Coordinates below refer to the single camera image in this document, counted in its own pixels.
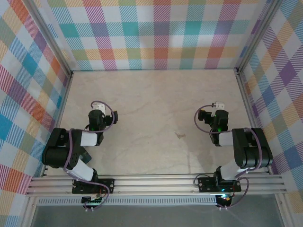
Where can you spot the dark teal block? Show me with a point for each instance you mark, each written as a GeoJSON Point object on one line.
{"type": "Point", "coordinates": [87, 157]}

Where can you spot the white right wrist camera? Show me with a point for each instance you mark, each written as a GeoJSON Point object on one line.
{"type": "Point", "coordinates": [218, 105]}

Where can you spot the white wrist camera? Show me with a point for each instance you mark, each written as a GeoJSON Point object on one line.
{"type": "Point", "coordinates": [218, 105]}
{"type": "Point", "coordinates": [98, 107]}

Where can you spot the small brass key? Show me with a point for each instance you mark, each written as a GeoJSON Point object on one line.
{"type": "Point", "coordinates": [179, 135]}

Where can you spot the aluminium frame post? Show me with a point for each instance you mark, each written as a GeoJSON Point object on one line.
{"type": "Point", "coordinates": [52, 37]}
{"type": "Point", "coordinates": [257, 35]}

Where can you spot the aluminium mounting rail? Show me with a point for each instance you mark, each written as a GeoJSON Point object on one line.
{"type": "Point", "coordinates": [154, 184]}

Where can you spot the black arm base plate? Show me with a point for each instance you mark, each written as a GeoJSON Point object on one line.
{"type": "Point", "coordinates": [206, 184]}
{"type": "Point", "coordinates": [106, 185]}

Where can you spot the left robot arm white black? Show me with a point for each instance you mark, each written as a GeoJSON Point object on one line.
{"type": "Point", "coordinates": [59, 153]}

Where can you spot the aluminium frame side rail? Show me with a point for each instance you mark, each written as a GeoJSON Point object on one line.
{"type": "Point", "coordinates": [249, 106]}
{"type": "Point", "coordinates": [62, 106]}

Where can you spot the small controller circuit board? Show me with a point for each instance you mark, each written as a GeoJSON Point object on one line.
{"type": "Point", "coordinates": [225, 199]}
{"type": "Point", "coordinates": [93, 200]}

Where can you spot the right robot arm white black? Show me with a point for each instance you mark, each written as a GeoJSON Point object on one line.
{"type": "Point", "coordinates": [251, 151]}

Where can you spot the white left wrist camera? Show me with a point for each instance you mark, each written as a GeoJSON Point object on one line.
{"type": "Point", "coordinates": [98, 107]}

